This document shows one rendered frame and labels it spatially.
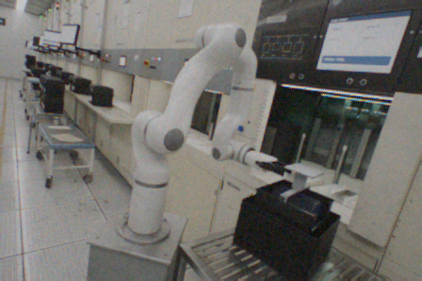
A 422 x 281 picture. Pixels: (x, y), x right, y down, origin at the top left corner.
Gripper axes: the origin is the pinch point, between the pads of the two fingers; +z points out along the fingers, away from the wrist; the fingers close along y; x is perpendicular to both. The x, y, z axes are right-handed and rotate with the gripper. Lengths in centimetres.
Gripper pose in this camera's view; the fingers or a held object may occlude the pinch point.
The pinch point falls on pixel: (284, 169)
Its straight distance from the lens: 95.7
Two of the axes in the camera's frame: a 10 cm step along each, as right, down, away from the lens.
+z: 7.2, 2.9, -6.3
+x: 2.0, -9.6, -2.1
